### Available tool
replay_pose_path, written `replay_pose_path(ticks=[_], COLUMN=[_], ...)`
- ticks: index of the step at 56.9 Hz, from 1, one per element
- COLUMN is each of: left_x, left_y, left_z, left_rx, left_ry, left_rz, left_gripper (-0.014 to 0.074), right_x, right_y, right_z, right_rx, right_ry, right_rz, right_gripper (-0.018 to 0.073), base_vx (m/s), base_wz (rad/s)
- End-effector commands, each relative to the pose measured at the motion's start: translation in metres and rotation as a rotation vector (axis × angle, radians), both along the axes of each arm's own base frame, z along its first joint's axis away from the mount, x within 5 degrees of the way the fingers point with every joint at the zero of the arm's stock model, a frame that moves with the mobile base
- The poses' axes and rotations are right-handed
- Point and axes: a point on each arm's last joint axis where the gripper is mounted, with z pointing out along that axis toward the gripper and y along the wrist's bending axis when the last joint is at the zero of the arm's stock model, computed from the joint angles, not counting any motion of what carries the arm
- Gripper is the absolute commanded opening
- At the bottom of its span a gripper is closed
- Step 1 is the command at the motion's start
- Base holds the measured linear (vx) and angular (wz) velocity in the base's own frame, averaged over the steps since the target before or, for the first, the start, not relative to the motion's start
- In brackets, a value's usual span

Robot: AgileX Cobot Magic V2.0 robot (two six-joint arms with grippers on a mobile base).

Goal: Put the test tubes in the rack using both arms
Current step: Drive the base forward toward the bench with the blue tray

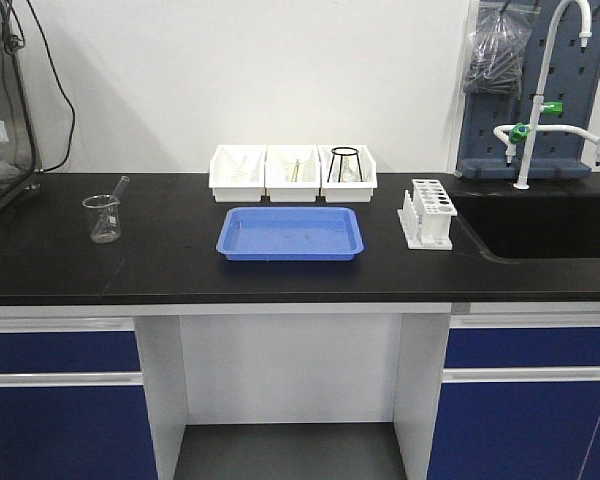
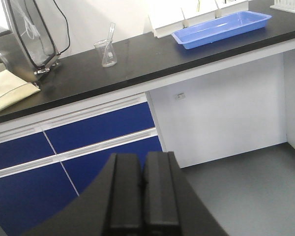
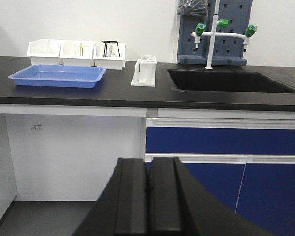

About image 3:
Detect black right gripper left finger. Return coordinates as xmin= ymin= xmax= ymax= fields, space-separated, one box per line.
xmin=73 ymin=158 xmax=148 ymax=236

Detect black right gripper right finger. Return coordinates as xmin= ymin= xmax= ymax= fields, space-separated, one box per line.
xmin=149 ymin=157 xmax=271 ymax=236

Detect white test tube rack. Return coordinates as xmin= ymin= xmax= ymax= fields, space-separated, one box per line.
xmin=131 ymin=54 xmax=157 ymax=87

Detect blue-grey pegboard drying rack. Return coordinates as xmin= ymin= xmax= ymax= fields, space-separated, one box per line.
xmin=177 ymin=0 xmax=252 ymax=66

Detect blue cabinet drawer front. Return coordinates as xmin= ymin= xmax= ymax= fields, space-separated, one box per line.
xmin=146 ymin=127 xmax=295 ymax=155

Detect right blue cabinet door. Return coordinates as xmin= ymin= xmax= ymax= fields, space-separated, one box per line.
xmin=236 ymin=164 xmax=295 ymax=236

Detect black lab sink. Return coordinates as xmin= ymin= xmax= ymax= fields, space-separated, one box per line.
xmin=168 ymin=69 xmax=295 ymax=94

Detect blue plastic tray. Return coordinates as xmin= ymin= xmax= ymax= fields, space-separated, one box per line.
xmin=8 ymin=64 xmax=106 ymax=88

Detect right white storage bin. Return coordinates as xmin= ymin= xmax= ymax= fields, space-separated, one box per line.
xmin=93 ymin=42 xmax=126 ymax=70

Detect white storage bin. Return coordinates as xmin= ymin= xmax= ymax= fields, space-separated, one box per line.
xmin=60 ymin=40 xmax=97 ymax=66
xmin=93 ymin=42 xmax=126 ymax=70
xmin=27 ymin=39 xmax=65 ymax=65

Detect clear glass flask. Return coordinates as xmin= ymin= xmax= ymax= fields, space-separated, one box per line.
xmin=106 ymin=44 xmax=118 ymax=57

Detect middle white storage bin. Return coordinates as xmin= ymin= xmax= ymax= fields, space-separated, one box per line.
xmin=60 ymin=40 xmax=97 ymax=66

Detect clear glass beaker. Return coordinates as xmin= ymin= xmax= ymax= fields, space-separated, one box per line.
xmin=74 ymin=43 xmax=80 ymax=56

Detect black metal tripod stand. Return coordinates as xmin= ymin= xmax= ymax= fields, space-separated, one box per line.
xmin=102 ymin=40 xmax=121 ymax=57

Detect yellow plastic spatula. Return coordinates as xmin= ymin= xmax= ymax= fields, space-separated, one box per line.
xmin=79 ymin=43 xmax=84 ymax=56

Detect left white storage bin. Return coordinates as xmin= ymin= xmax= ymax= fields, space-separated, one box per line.
xmin=27 ymin=39 xmax=65 ymax=65

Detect white lab faucet green knobs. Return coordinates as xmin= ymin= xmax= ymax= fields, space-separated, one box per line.
xmin=191 ymin=0 xmax=257 ymax=70

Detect plastic bag of pegs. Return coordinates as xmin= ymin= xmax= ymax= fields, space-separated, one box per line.
xmin=177 ymin=0 xmax=208 ymax=17

